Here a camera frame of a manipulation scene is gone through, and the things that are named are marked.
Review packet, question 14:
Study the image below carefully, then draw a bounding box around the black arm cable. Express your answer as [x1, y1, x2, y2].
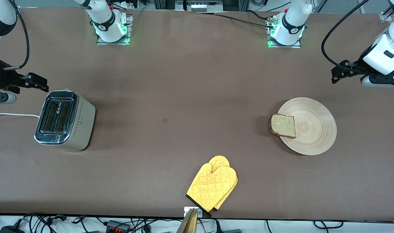
[321, 0, 370, 72]
[8, 0, 30, 69]

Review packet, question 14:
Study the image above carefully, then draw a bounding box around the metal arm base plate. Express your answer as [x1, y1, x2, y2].
[96, 15, 133, 45]
[267, 16, 302, 49]

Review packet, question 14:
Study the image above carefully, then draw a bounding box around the round wooden plate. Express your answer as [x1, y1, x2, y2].
[276, 97, 337, 156]

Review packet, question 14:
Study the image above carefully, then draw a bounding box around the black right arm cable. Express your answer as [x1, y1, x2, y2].
[8, 0, 30, 69]

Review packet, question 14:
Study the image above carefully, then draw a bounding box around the black box with red connectors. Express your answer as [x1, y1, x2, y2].
[106, 220, 131, 232]

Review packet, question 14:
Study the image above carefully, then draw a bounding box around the yellow quilted oven mitt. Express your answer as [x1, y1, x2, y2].
[186, 163, 238, 217]
[210, 155, 238, 211]

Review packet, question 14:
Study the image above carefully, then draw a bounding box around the silver two-slot toaster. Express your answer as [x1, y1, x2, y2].
[34, 88, 96, 151]

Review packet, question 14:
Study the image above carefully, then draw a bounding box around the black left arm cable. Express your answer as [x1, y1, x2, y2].
[321, 0, 370, 72]

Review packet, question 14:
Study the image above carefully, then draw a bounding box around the white toaster power cord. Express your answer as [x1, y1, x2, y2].
[0, 113, 40, 118]

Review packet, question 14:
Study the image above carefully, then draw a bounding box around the silver stand clamp bracket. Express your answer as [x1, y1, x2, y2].
[184, 207, 203, 217]

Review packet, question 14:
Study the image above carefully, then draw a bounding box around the long black table cable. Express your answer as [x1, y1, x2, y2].
[197, 12, 275, 29]

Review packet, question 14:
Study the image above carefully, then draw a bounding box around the gold metal stand bar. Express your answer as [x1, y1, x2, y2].
[176, 208, 199, 233]

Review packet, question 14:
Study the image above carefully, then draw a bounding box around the white power strip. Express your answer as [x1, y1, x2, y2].
[185, 1, 214, 12]

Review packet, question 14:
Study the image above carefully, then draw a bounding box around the brown bread slice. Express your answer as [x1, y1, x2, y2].
[269, 114, 297, 139]

